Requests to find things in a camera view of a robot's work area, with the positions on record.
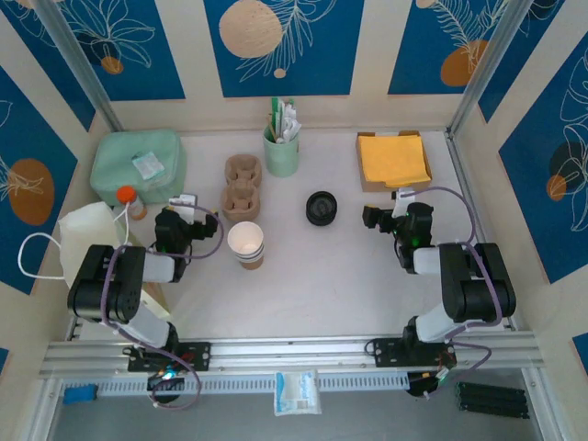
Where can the paper coffee cups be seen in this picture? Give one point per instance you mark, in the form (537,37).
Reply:
(245,243)

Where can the brown pulp cup carrier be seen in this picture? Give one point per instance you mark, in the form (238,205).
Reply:
(242,184)

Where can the white paper carry bag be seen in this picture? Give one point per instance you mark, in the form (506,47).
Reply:
(82,248)

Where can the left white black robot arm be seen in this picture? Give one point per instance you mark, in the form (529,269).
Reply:
(124,294)

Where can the white blue wipes pack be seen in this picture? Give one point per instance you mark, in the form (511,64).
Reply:
(296,395)

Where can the brown cardboard napkin tray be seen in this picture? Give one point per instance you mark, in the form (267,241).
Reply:
(395,187)

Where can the stack of black lids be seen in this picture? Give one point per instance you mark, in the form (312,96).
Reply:
(322,209)

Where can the orange capped small bottle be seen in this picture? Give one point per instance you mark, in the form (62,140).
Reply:
(128,197)

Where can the small clear wipe sachet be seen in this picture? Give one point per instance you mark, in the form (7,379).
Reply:
(147,165)

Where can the green storage box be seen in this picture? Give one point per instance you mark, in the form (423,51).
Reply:
(119,156)

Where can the mint green holder cup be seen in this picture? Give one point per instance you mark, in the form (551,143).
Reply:
(281,158)

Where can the wooden stirrer sticks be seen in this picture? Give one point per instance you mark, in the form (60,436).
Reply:
(270,126)

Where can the green white stick packet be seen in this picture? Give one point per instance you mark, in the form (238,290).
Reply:
(275,112)

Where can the white paper sachets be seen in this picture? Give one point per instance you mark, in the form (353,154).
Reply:
(290,119)

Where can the small blue plastic block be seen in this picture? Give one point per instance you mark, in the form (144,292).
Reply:
(79,395)

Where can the black ridged block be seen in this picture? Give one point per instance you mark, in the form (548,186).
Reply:
(491,400)

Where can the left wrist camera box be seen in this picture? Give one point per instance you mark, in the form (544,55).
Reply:
(184,202)

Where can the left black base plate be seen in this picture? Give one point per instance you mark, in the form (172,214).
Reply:
(197,356)

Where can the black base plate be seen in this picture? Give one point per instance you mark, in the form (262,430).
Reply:
(197,356)
(386,353)

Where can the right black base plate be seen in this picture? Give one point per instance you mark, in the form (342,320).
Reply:
(386,353)

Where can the long aluminium base rail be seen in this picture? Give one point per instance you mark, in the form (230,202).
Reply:
(294,351)

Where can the right aluminium frame post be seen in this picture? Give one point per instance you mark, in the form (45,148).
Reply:
(487,64)

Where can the aluminium frame post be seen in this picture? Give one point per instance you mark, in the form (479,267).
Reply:
(487,64)
(78,59)

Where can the left aluminium frame post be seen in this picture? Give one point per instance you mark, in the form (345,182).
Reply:
(78,59)

